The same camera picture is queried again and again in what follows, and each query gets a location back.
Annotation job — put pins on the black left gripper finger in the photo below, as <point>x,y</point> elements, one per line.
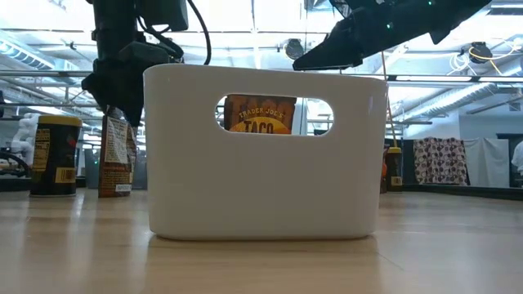
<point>122,98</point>

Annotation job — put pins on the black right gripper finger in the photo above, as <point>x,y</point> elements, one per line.
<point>335,53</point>

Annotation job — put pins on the orange taco mix packet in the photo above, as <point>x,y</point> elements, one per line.
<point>116,163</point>
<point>259,118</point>
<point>384,173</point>

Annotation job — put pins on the yellow lid spice jar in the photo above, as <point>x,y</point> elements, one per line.
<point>55,163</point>
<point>394,171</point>

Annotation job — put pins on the grey plastic bin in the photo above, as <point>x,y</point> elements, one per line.
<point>90,171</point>

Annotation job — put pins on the white robot figure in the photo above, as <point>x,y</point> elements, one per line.
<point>24,139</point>

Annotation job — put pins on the brown patterned cloth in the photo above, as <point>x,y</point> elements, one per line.
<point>441,161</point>

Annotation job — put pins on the white hanging sheet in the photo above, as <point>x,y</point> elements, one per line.
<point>486,159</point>

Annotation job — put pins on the person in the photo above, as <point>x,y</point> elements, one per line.
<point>519,157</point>

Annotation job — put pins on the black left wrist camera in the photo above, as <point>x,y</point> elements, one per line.
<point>163,14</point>

